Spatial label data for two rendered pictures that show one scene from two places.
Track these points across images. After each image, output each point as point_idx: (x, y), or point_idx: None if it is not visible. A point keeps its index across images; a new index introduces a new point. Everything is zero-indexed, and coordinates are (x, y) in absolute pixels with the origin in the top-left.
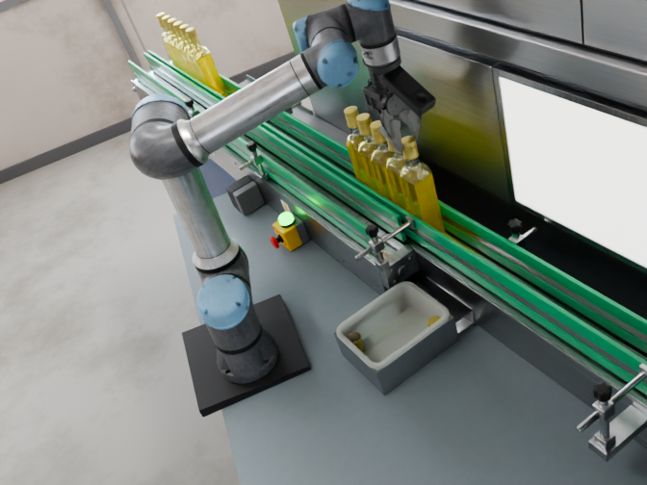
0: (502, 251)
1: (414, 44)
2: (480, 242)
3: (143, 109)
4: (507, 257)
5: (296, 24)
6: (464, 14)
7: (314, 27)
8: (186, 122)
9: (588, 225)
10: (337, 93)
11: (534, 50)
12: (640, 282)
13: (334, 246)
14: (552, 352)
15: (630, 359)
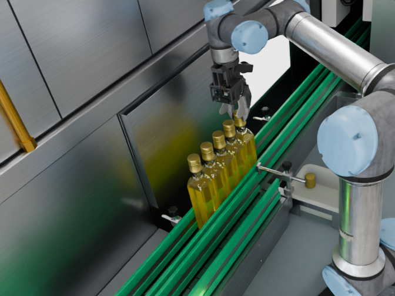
0: (268, 133)
1: (181, 75)
2: (259, 147)
3: (372, 107)
4: (270, 132)
5: (256, 23)
6: (196, 26)
7: (261, 16)
8: (380, 66)
9: (266, 83)
10: (83, 260)
11: (240, 4)
12: (274, 94)
13: (255, 259)
14: (318, 121)
15: (331, 76)
